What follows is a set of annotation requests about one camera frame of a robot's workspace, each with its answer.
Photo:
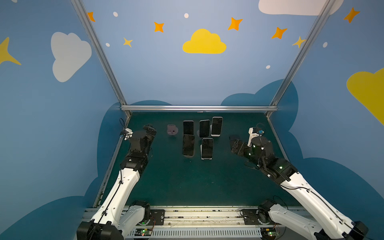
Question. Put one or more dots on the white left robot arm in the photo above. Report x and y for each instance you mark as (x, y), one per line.
(120, 189)

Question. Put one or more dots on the metal base rail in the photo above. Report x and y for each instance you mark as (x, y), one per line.
(204, 222)

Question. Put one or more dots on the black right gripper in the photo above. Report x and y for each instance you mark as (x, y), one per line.
(240, 145)

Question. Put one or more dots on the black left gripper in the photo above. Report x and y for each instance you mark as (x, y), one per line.
(148, 132)

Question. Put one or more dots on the aluminium left frame post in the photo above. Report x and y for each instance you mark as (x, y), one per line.
(87, 24)

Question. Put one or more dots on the aluminium back frame rail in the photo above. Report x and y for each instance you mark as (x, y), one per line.
(158, 108)

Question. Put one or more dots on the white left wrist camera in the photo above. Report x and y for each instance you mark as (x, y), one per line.
(128, 133)

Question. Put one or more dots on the purple phone stand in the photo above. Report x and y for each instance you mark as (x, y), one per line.
(172, 130)

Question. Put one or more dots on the aluminium right frame post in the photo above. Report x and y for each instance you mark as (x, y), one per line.
(303, 51)

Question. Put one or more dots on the aluminium frame post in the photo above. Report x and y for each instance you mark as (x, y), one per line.
(87, 24)
(303, 51)

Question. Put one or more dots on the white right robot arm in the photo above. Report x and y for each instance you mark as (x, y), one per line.
(309, 198)

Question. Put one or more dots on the white-framed phone back right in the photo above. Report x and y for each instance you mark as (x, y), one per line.
(216, 126)

